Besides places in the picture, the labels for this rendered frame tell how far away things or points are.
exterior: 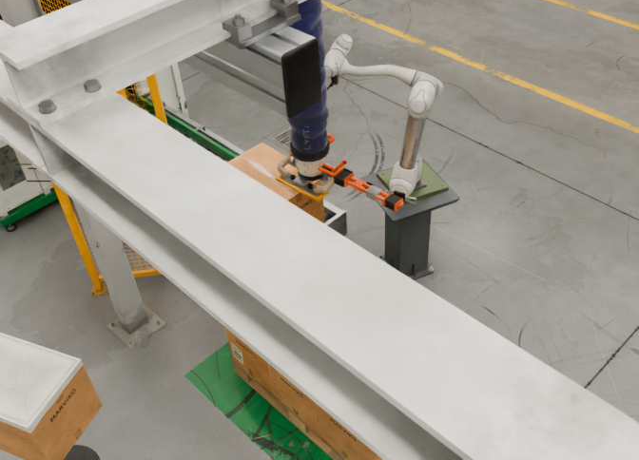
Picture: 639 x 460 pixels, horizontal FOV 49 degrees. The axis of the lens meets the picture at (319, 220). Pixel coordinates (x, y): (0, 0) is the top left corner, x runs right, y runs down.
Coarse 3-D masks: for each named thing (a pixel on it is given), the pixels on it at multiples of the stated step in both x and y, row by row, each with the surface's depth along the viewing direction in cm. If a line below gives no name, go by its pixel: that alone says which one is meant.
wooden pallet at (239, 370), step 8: (232, 360) 445; (240, 368) 442; (240, 376) 451; (248, 376) 441; (248, 384) 446; (256, 384) 444; (264, 392) 439; (272, 400) 434; (280, 400) 419; (280, 408) 430; (288, 408) 415; (288, 416) 425; (296, 416) 413; (296, 424) 420; (304, 424) 409; (304, 432) 416; (312, 432) 416; (312, 440) 414; (320, 440) 412; (320, 448) 410; (328, 448) 408; (336, 456) 403
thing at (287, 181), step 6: (294, 174) 418; (282, 180) 414; (288, 180) 413; (294, 186) 409; (300, 186) 408; (306, 186) 408; (312, 186) 405; (300, 192) 407; (306, 192) 405; (312, 192) 404; (312, 198) 402; (318, 198) 400
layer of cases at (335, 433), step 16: (240, 352) 426; (256, 368) 420; (272, 368) 400; (272, 384) 414; (288, 384) 395; (288, 400) 408; (304, 400) 389; (304, 416) 403; (320, 416) 384; (320, 432) 397; (336, 432) 380; (336, 448) 392; (352, 448) 374; (368, 448) 358
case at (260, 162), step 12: (264, 144) 478; (240, 156) 470; (252, 156) 469; (264, 156) 469; (276, 156) 468; (240, 168) 460; (252, 168) 459; (264, 168) 458; (276, 168) 458; (288, 168) 457; (264, 180) 449; (276, 180) 449; (276, 192) 439; (288, 192) 439; (300, 204) 444; (312, 204) 453; (312, 216) 459
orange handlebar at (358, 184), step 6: (330, 138) 423; (318, 168) 402; (330, 168) 401; (330, 174) 397; (354, 180) 392; (360, 180) 390; (354, 186) 388; (360, 186) 387; (366, 186) 388; (384, 192) 382; (378, 198) 379; (402, 204) 374
